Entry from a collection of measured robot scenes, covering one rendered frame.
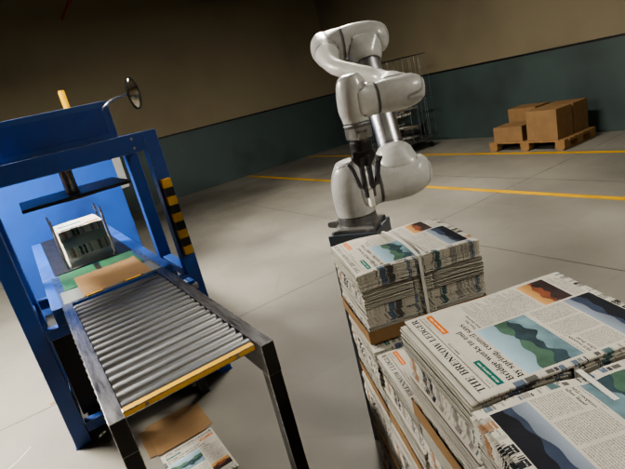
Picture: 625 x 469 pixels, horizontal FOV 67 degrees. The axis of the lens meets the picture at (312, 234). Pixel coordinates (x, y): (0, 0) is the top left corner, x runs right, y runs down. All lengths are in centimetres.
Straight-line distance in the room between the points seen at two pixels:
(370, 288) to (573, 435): 72
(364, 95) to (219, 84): 960
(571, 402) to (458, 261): 69
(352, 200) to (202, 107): 919
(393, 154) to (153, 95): 899
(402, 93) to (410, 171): 37
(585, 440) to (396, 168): 130
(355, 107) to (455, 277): 61
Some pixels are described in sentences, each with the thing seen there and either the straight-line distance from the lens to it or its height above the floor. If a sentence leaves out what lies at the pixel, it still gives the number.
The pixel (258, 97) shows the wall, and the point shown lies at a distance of 1144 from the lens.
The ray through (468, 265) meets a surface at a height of 99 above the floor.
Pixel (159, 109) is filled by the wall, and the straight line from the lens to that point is 1060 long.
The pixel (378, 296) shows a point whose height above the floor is 98.
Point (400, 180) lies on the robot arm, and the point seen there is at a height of 116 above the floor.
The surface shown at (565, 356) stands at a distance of 90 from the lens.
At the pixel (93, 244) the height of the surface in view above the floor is 91.
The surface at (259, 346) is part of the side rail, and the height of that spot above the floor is 80.
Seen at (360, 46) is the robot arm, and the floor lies 168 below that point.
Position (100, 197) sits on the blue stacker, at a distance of 509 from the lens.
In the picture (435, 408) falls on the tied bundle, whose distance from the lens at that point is 99.
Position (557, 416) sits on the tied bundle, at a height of 106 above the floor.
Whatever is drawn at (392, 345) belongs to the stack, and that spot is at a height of 83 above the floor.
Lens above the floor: 156
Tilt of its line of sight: 17 degrees down
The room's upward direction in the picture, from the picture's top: 13 degrees counter-clockwise
